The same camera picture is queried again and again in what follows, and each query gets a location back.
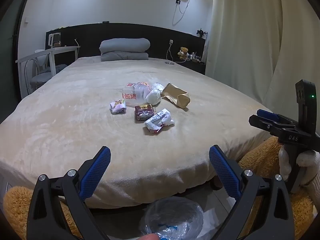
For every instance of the white wrapper with black band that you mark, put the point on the white wrapper with black band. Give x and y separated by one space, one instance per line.
158 120

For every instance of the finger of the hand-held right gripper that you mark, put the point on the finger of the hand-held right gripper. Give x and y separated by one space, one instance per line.
265 125
268 115

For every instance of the grey folded duvet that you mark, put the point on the grey folded duvet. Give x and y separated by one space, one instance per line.
125 47

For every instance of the black nightstand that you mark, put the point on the black nightstand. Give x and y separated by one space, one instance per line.
195 68

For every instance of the bed with beige blanket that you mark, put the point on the bed with beige blanket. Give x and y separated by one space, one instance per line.
75 105

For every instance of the clear plastic bottle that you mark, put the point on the clear plastic bottle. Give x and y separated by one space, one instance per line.
136 92

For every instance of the orange fluffy garment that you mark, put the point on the orange fluffy garment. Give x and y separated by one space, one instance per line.
260 155

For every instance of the person's right hand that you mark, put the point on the person's right hand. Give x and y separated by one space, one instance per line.
310 158

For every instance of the brown paper bag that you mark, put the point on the brown paper bag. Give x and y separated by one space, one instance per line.
176 95

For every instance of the brown teddy bear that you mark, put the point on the brown teddy bear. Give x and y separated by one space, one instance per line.
183 52

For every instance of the cream curtain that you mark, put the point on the cream curtain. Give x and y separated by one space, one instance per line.
250 30

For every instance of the white desk appliance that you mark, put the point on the white desk appliance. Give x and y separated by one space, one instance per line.
51 40

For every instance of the colourful chip bag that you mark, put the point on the colourful chip bag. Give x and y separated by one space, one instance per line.
118 106

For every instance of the clear plastic bin bag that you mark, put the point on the clear plastic bin bag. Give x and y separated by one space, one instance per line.
172 217

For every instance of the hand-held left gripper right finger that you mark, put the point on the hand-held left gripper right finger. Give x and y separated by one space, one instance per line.
225 172

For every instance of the small white plastic bag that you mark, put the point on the small white plastic bag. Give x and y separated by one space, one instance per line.
157 87

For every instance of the person's right forearm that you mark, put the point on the person's right forearm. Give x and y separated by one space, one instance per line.
313 191

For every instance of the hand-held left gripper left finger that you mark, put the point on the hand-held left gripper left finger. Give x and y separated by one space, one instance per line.
96 172

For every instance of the maroon snack packet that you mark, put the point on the maroon snack packet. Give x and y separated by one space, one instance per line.
143 112

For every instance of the pink snack packet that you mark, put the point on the pink snack packet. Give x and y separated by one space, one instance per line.
144 83

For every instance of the dark plant ornament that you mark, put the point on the dark plant ornament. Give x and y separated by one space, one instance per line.
201 32

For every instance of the person's left hand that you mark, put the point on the person's left hand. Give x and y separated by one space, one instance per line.
150 237

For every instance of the cluster of small bottles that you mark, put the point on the cluster of small bottles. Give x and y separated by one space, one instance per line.
195 58

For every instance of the black headboard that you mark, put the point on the black headboard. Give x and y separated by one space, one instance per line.
82 35

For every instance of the eyeglasses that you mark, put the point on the eyeglasses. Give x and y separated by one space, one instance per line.
166 62

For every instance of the large white plastic bag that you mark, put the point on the large white plastic bag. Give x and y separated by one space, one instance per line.
153 97

